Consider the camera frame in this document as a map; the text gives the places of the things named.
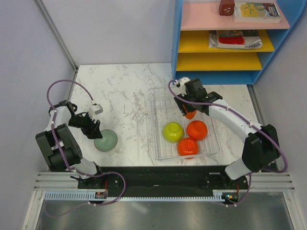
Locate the white wire dish rack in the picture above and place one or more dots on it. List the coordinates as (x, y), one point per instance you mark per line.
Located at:
(163, 110)

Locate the pale green ceramic bowl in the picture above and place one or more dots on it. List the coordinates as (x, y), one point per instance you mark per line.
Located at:
(108, 141)

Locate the lime green plastic bowl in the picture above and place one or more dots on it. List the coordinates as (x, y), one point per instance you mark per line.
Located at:
(173, 132)

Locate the blue shelf unit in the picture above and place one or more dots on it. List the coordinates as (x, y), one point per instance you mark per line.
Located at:
(191, 57)

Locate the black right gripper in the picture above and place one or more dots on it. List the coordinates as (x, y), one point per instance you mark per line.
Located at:
(180, 103)

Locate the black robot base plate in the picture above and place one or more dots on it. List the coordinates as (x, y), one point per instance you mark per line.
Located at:
(163, 180)

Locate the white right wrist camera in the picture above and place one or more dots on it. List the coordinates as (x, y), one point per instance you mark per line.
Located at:
(180, 84)

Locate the red brown box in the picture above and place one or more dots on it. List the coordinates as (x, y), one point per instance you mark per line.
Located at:
(226, 7)

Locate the red spiral notebook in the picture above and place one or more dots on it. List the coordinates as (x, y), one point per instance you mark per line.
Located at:
(234, 39)

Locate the aluminium corner rail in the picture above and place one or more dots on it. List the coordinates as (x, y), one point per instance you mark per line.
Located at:
(47, 18)

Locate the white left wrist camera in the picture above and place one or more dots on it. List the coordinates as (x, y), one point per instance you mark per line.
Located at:
(94, 110)

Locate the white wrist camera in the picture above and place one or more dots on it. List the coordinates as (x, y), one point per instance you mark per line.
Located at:
(180, 84)
(94, 110)

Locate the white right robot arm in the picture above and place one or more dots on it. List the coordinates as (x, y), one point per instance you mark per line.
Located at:
(261, 146)

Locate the orange plastic bowl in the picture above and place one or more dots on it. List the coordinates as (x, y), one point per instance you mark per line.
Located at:
(188, 147)
(197, 130)

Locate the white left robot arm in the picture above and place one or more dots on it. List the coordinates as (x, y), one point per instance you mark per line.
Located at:
(58, 145)

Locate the aluminium front rail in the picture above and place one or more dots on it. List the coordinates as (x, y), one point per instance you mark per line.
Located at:
(260, 182)

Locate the white slotted cable duct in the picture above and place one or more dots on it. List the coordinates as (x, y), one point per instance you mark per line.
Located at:
(103, 196)

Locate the orange bowl white inside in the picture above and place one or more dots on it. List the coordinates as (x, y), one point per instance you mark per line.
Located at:
(190, 115)

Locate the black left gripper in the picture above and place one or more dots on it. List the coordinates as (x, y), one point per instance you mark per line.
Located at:
(92, 131)

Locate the yellow cover book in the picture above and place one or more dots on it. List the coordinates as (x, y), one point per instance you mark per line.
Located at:
(256, 12)

